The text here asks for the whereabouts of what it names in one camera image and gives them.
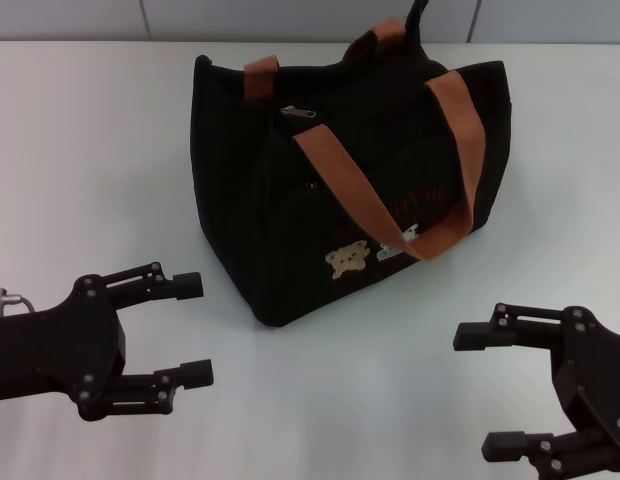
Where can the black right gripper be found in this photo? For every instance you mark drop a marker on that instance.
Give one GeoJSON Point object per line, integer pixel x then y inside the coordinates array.
{"type": "Point", "coordinates": [605, 380]}

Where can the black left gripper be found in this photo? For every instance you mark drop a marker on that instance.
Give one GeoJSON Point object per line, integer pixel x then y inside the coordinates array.
{"type": "Point", "coordinates": [50, 350]}

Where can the silver zipper pull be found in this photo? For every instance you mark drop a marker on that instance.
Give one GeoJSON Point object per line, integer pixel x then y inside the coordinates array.
{"type": "Point", "coordinates": [297, 112]}

